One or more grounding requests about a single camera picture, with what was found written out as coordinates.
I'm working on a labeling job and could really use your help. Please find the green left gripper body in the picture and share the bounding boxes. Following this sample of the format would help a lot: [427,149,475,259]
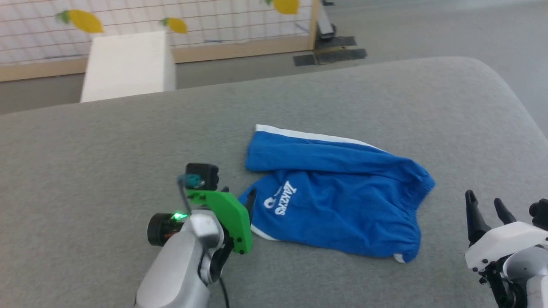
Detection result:
[186,187,253,255]

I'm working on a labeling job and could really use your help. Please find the grey black wheeled stand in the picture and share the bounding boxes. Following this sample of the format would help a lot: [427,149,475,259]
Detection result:
[317,0,337,42]

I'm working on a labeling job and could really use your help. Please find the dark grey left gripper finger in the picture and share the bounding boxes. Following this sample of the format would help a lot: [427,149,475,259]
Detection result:
[245,188,258,222]

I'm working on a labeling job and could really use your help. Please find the blue Lakers shorts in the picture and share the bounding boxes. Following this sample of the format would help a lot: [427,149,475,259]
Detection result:
[238,124,436,264]

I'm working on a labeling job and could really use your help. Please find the white rectangular block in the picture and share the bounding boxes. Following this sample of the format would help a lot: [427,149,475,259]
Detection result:
[80,31,176,103]

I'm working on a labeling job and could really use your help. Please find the wooden framed net fence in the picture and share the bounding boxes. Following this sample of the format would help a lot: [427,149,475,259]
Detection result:
[0,0,322,83]

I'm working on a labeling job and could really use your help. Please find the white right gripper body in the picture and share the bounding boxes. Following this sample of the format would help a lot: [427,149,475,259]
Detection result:
[465,221,548,272]

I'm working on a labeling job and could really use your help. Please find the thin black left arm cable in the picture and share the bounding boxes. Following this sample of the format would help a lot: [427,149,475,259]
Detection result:
[218,277,230,308]

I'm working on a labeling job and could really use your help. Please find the black floor mat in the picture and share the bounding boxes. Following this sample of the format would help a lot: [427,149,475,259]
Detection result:
[293,36,368,67]

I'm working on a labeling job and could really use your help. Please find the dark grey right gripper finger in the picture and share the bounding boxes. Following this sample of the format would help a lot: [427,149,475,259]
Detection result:
[465,190,492,247]
[493,197,518,226]

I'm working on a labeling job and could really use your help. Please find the grey fabric sofa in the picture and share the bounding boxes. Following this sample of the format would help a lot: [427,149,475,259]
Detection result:
[0,56,548,308]

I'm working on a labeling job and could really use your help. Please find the yellow lemon decoration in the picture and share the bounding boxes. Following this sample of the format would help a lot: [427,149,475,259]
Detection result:
[55,9,104,34]
[161,17,188,35]
[265,0,300,15]

